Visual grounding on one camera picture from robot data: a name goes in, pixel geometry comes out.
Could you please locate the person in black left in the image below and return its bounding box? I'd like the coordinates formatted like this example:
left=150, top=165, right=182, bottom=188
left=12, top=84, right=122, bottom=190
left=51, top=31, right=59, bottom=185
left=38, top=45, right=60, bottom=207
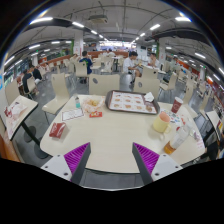
left=22, top=69, right=38, bottom=99

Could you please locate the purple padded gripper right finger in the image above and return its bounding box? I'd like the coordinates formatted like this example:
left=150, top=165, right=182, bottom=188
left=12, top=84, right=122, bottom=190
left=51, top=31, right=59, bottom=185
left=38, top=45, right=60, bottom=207
left=132, top=143, right=182, bottom=185

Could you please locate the beige chair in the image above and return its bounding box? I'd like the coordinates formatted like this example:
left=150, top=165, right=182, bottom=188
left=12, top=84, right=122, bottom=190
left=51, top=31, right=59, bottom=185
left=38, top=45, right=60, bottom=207
left=133, top=77, right=160, bottom=99
left=42, top=73, right=70, bottom=120
left=89, top=74, right=120, bottom=96

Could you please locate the paper tray liner flyer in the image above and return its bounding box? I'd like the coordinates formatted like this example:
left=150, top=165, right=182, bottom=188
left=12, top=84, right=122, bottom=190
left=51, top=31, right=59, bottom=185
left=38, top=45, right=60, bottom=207
left=168, top=112, right=203, bottom=149

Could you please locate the left side table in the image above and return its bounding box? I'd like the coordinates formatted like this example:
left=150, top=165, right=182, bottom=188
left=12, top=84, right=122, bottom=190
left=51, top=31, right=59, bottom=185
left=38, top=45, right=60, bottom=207
left=5, top=95, right=48, bottom=159

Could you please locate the crumpled white napkin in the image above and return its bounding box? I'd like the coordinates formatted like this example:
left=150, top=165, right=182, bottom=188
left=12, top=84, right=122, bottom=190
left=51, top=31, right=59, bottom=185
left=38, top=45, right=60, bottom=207
left=144, top=92, right=154, bottom=102

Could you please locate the clear plastic food bag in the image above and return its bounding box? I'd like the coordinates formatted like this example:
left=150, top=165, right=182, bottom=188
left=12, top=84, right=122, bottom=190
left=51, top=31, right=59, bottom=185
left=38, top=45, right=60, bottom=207
left=82, top=95, right=105, bottom=113

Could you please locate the red paper cup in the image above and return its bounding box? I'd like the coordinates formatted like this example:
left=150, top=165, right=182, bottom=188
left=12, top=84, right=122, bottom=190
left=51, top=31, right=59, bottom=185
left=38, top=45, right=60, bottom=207
left=171, top=97, right=183, bottom=113

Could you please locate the beige chair right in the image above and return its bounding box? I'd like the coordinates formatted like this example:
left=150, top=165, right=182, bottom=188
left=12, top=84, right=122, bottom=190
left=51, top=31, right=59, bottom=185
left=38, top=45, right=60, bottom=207
left=133, top=77, right=160, bottom=99

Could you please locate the small plastic bottle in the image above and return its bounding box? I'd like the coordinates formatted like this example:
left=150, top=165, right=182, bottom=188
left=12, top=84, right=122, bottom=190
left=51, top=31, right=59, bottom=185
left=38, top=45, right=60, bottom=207
left=74, top=94, right=81, bottom=108

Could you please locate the small red sauce packet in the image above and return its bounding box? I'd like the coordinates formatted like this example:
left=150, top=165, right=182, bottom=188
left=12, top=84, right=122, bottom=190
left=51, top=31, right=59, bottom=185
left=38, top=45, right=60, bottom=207
left=89, top=111, right=102, bottom=118

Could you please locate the yellow mug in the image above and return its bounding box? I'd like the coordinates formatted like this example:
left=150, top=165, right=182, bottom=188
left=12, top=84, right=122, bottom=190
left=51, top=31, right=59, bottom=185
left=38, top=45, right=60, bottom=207
left=153, top=111, right=171, bottom=133

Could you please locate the person in blue shirt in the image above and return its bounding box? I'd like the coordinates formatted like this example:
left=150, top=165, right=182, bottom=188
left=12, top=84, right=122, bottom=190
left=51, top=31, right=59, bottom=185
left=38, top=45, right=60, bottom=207
left=79, top=51, right=93, bottom=84

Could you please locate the beige chair left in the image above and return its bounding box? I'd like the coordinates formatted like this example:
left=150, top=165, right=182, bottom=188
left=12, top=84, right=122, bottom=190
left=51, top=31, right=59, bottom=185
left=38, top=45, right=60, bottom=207
left=42, top=73, right=70, bottom=120

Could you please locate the person far right white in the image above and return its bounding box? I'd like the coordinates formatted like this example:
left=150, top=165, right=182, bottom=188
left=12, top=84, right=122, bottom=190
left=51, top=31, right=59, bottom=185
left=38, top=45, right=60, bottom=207
left=148, top=53, right=159, bottom=68

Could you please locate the red carton box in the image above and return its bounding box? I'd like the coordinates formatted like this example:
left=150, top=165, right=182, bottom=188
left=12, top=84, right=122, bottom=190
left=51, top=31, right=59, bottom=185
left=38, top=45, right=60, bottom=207
left=49, top=122, right=66, bottom=138

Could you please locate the brown food tray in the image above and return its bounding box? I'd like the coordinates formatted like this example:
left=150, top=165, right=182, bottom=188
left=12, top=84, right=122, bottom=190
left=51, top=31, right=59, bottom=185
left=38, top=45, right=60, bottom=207
left=105, top=90, right=160, bottom=115

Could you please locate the person in white shirt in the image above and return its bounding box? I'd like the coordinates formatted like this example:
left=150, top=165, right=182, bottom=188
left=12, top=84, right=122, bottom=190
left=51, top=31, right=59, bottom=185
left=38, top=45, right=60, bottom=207
left=123, top=51, right=142, bottom=84

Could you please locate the beige chair back centre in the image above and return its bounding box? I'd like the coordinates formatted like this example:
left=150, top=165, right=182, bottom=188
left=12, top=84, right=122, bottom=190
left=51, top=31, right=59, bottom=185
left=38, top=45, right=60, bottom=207
left=89, top=74, right=120, bottom=96

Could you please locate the white paper card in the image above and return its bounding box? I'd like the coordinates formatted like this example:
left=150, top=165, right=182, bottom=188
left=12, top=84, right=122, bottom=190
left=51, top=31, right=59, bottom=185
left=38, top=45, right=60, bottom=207
left=62, top=108, right=84, bottom=121

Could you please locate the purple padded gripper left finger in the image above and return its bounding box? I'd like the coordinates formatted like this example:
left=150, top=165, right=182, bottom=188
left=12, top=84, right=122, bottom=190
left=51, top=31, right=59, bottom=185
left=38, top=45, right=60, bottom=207
left=42, top=143, right=91, bottom=185

